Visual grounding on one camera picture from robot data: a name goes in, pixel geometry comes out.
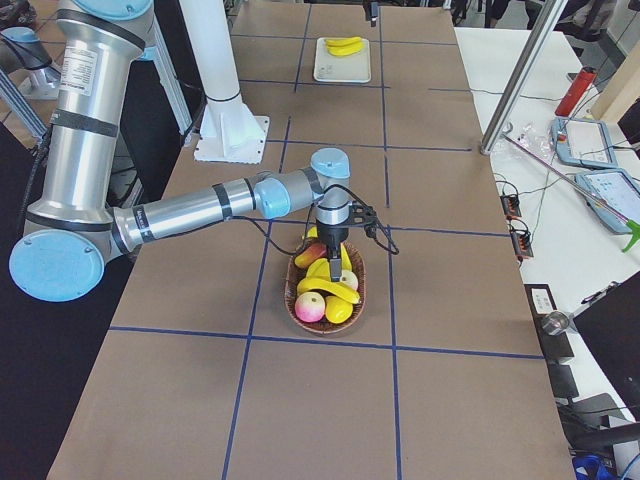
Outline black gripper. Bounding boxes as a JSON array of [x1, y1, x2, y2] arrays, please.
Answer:
[[317, 222, 349, 282]]

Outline yellow banana long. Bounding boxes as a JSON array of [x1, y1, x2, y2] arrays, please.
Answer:
[[326, 41, 365, 57]]

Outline yellow banana basket edge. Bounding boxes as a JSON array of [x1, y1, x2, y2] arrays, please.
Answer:
[[306, 226, 353, 271]]

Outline brown wicker basket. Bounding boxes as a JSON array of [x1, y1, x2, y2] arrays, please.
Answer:
[[284, 242, 366, 335]]

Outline red mango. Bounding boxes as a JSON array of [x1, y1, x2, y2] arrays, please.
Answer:
[[294, 242, 327, 270]]

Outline small yellow banana piece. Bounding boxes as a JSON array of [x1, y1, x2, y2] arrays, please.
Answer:
[[306, 258, 331, 280]]

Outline pale yellow-pink apple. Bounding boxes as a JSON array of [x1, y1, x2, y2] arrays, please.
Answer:
[[340, 269, 359, 291]]

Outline yellow lemon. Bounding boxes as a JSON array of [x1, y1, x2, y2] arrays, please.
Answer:
[[325, 295, 353, 324]]

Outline white bear print tray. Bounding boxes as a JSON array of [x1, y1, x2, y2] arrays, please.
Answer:
[[313, 37, 371, 83]]

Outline red water bottle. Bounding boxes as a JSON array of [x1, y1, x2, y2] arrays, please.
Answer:
[[554, 66, 597, 117]]

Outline small steel cup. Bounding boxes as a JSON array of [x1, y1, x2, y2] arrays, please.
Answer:
[[540, 310, 573, 336]]

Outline black box white label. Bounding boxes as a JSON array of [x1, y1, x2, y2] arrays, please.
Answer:
[[524, 284, 574, 365]]

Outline upper teach pendant tablet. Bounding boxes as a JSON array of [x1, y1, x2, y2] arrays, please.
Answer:
[[550, 117, 618, 170]]

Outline teach pendant tablet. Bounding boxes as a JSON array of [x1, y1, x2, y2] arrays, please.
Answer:
[[550, 117, 618, 170], [574, 168, 639, 235]]

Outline black monitor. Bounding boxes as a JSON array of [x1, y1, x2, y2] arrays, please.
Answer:
[[574, 273, 639, 419]]

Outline lower teach pendant tablet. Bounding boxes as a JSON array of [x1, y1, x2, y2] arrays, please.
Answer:
[[574, 168, 639, 235]]

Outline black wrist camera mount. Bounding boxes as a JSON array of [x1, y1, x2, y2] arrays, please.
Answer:
[[346, 201, 379, 239]]

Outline black braided right cable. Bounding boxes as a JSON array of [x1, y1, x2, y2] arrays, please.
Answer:
[[234, 183, 401, 257]]

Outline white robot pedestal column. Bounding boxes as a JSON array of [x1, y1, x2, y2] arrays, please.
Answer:
[[179, 0, 241, 103]]

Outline aluminium frame post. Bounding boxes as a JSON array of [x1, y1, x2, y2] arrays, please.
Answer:
[[480, 0, 567, 155]]

